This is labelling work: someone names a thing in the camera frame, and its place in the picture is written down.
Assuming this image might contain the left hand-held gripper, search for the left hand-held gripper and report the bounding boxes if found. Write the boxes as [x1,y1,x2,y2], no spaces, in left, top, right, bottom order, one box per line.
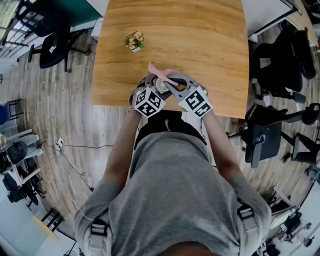
[133,74,167,119]

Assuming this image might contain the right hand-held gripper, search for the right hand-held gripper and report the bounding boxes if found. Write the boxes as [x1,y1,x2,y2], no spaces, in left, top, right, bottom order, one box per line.
[164,73,214,119]

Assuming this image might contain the pink cloth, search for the pink cloth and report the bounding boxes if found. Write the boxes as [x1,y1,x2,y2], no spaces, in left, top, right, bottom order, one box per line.
[147,61,180,87]

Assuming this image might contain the small white handheld fan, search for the small white handheld fan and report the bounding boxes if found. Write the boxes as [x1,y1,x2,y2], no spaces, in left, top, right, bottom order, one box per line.
[152,76,173,95]

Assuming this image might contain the person's left forearm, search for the person's left forearm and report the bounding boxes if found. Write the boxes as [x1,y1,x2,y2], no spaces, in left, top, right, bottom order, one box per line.
[102,108,143,187]

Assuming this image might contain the person's right forearm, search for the person's right forearm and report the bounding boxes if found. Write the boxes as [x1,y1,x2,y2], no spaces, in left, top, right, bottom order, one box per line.
[201,109,242,181]

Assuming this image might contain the white work desk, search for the white work desk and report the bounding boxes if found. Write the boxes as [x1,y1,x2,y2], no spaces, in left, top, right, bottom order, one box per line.
[271,184,320,251]

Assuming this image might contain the person's left hand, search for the person's left hand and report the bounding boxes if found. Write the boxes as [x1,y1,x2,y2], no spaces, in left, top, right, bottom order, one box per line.
[128,76,149,106]

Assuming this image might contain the potted flowers in white pot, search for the potted flowers in white pot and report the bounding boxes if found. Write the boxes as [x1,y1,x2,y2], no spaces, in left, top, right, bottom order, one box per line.
[124,30,146,53]

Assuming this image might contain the person's black shorts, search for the person's black shorts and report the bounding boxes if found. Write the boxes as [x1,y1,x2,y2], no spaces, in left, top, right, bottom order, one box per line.
[134,109,208,151]

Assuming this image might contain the white ventilated box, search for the white ventilated box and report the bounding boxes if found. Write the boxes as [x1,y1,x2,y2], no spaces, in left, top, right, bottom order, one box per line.
[90,17,105,43]

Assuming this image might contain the black office chair grey armrests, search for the black office chair grey armrests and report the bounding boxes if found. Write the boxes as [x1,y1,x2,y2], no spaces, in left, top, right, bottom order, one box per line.
[228,103,296,169]

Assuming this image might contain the black mesh office chair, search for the black mesh office chair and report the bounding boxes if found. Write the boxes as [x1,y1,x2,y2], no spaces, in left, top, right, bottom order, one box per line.
[281,23,318,80]
[14,0,92,73]
[249,42,307,104]

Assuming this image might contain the green partition panel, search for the green partition panel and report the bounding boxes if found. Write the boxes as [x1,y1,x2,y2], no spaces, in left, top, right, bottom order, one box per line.
[53,0,105,28]

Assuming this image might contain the person's grey t-shirt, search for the person's grey t-shirt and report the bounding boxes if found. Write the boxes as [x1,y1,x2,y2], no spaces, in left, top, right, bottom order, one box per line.
[73,132,272,256]

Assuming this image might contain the black chair with curved headrest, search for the black chair with curved headrest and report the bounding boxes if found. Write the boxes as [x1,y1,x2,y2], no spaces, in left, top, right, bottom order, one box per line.
[282,103,320,166]

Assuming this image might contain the black metal stool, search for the black metal stool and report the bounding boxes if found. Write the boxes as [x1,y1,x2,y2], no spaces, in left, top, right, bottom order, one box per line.
[8,99,25,121]
[41,207,65,234]

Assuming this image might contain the black metal railing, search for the black metal railing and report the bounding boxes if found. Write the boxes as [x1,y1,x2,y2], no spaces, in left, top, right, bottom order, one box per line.
[0,24,33,59]

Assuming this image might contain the blue bin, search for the blue bin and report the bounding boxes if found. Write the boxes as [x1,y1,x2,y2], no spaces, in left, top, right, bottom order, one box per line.
[0,103,11,125]

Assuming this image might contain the person's head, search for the person's head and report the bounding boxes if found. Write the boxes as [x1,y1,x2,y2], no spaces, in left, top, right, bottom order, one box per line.
[159,241,241,256]

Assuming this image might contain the yellow round table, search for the yellow round table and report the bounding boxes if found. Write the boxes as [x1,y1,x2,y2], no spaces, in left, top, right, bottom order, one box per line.
[32,214,61,242]

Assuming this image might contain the black floor cable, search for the black floor cable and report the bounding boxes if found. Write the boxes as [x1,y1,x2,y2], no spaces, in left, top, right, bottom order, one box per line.
[43,129,115,193]

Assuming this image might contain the grey shoulder strap with buckle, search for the grey shoulder strap with buckle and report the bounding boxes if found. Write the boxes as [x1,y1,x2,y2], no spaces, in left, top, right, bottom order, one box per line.
[237,204,261,256]
[88,218,112,256]

